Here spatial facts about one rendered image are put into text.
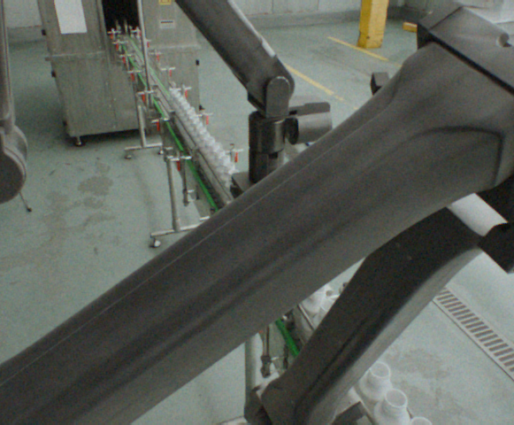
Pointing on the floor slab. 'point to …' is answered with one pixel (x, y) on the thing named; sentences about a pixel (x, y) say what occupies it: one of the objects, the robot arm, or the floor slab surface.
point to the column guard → (372, 23)
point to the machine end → (80, 90)
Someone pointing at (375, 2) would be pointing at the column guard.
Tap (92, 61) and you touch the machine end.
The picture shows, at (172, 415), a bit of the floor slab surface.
